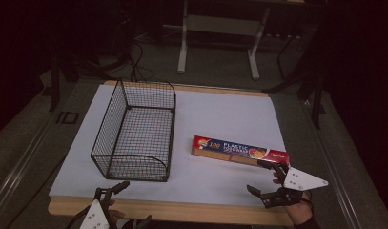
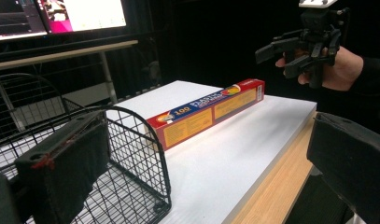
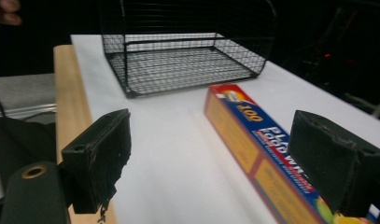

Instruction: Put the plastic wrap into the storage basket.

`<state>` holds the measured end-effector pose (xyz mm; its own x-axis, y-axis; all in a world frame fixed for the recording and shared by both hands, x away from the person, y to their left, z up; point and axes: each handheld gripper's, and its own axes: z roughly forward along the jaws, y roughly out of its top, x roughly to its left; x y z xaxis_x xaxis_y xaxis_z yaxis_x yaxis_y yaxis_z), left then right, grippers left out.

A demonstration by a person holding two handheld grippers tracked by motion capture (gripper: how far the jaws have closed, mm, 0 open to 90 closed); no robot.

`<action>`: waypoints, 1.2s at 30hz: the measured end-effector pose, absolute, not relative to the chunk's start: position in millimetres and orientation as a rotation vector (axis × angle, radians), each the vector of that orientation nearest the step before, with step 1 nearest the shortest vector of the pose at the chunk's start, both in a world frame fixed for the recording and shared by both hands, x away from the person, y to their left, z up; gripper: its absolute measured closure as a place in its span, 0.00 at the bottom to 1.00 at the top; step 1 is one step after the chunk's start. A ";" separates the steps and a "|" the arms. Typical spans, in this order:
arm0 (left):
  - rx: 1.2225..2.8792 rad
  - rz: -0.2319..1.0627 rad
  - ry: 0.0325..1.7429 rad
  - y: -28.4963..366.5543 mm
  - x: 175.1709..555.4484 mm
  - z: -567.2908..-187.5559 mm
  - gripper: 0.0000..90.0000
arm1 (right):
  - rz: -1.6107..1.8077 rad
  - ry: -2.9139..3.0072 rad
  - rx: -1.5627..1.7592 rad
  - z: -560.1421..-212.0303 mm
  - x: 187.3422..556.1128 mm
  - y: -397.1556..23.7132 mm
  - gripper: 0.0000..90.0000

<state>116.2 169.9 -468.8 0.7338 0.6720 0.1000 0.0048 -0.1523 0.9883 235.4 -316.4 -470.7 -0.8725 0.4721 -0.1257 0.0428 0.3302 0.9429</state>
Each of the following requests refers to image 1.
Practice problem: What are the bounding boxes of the metal floor rail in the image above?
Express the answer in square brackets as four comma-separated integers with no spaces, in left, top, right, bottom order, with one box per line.
[0,104,62,220]
[299,99,365,229]

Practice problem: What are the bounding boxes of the person's left hand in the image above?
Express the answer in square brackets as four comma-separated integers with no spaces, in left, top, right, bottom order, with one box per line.
[107,208,127,229]

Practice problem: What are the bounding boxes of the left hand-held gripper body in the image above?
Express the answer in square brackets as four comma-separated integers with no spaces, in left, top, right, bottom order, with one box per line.
[79,187,113,229]

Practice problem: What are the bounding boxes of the black floor cables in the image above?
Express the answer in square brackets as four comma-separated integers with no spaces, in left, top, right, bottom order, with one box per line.
[109,39,155,83]

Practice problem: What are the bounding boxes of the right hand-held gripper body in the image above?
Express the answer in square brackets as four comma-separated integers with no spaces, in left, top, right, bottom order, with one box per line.
[260,161,329,210]

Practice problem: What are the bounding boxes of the person's right hand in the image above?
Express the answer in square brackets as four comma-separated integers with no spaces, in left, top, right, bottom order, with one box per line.
[284,191,315,227]

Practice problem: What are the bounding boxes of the black tripod stand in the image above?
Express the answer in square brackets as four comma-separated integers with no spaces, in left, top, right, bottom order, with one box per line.
[263,30,327,131]

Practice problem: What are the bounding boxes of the long red blue wrap box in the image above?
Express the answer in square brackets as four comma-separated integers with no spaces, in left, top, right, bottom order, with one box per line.
[191,135,291,168]

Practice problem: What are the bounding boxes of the white metal stand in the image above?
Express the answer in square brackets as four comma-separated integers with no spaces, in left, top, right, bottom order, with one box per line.
[176,0,273,81]

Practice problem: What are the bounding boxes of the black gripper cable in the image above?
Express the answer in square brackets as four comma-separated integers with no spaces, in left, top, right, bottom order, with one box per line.
[65,205,92,229]

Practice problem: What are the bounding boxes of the black wire basket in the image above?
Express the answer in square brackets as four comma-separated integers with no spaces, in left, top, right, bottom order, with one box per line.
[90,77,177,183]

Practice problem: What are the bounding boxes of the floor socket plate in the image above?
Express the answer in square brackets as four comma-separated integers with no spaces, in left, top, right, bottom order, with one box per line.
[55,111,79,125]

